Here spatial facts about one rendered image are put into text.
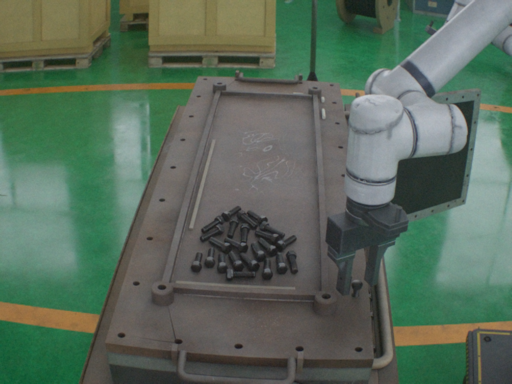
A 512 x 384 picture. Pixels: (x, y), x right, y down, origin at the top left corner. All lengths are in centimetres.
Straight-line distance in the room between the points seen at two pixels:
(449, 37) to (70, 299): 265
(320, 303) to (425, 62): 47
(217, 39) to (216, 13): 27
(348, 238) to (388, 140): 18
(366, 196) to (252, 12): 528
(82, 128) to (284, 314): 424
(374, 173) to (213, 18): 532
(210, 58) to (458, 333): 398
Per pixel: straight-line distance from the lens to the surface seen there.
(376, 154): 108
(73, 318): 338
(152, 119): 536
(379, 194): 111
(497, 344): 287
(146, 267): 133
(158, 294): 122
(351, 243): 115
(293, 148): 177
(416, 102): 117
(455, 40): 127
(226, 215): 145
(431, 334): 334
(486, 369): 273
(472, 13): 130
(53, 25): 678
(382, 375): 130
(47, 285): 362
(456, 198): 303
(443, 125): 113
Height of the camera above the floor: 213
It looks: 30 degrees down
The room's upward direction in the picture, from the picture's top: 1 degrees clockwise
